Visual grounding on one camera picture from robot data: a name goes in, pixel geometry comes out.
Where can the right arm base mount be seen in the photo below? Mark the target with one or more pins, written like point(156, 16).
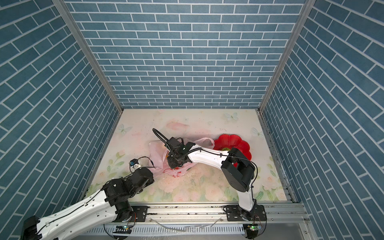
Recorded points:
point(235, 213)

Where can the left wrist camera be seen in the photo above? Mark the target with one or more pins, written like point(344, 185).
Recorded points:
point(134, 164)

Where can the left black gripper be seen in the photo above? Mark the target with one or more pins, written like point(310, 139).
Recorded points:
point(151, 180)

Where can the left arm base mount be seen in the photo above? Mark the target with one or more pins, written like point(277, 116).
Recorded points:
point(135, 213)

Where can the white slotted cable duct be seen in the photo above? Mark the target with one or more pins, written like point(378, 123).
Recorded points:
point(154, 230)

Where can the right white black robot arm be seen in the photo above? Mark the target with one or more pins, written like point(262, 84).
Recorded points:
point(238, 170)

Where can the pink plastic bag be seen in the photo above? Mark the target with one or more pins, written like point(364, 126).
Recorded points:
point(160, 156)

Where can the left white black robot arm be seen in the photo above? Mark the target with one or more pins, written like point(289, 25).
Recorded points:
point(107, 205)

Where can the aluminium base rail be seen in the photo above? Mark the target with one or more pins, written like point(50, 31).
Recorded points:
point(291, 213)

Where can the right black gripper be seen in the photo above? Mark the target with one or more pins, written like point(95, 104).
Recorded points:
point(170, 162)

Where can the red flower-shaped plate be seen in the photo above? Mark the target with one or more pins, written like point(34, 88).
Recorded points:
point(233, 141)

